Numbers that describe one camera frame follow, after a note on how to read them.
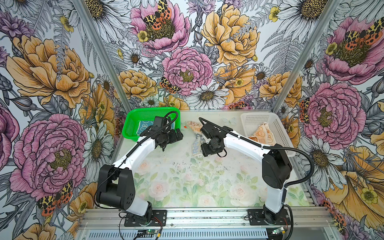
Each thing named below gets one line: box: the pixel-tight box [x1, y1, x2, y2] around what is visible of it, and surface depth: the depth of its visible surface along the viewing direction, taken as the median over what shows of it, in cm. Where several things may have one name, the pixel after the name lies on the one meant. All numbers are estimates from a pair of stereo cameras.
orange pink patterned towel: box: [248, 122, 276, 146], surface depth 106 cm
